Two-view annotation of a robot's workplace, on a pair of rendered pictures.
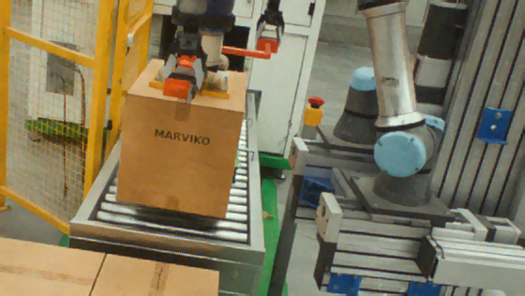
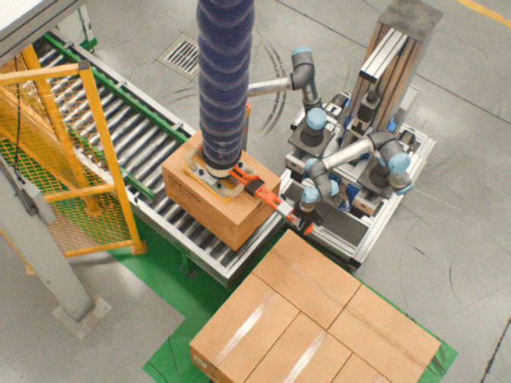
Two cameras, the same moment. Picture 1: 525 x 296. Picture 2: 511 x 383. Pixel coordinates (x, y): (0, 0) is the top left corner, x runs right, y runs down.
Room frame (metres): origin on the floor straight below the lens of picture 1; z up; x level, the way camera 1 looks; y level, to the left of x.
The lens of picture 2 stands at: (1.41, 1.39, 4.15)
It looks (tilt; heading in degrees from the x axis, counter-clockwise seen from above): 62 degrees down; 301
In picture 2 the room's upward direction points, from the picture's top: 7 degrees clockwise
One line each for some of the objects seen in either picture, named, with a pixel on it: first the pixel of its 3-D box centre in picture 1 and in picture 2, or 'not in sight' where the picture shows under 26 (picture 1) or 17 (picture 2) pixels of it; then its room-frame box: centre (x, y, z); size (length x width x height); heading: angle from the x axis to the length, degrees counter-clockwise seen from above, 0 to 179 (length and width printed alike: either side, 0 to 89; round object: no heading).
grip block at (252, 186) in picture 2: (191, 61); (254, 186); (2.23, 0.05, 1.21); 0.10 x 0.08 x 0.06; 88
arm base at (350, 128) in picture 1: (358, 123); (312, 132); (2.21, -0.54, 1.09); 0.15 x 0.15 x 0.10
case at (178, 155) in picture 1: (186, 132); (220, 187); (2.47, 0.04, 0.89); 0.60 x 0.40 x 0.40; 178
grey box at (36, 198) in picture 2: not in sight; (30, 196); (2.89, 0.94, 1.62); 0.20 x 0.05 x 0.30; 179
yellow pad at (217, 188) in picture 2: (169, 71); (210, 179); (2.48, 0.13, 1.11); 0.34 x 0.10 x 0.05; 178
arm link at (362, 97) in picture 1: (367, 89); (315, 120); (2.22, -0.54, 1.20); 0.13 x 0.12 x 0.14; 133
